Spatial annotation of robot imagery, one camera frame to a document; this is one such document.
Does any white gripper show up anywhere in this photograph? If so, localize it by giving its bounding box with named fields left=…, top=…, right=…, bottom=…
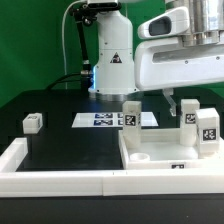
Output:
left=135, top=6, right=224, bottom=117

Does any white square table top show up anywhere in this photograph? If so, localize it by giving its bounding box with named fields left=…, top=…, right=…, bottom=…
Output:
left=118, top=128, right=224, bottom=170

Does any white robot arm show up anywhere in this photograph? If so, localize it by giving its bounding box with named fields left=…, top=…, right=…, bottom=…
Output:
left=87, top=0, right=224, bottom=101

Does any white sheet with tags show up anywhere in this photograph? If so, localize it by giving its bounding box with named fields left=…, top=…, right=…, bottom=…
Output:
left=72, top=112, right=158, bottom=128

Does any white U-shaped obstacle fence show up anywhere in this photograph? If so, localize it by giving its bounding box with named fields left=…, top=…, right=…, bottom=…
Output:
left=0, top=138, right=224, bottom=197

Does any black cable bundle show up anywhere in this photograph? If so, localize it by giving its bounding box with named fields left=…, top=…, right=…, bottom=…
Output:
left=45, top=71, right=92, bottom=92

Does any white cable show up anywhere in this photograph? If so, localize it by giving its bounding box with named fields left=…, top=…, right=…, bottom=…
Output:
left=61, top=0, right=88, bottom=90

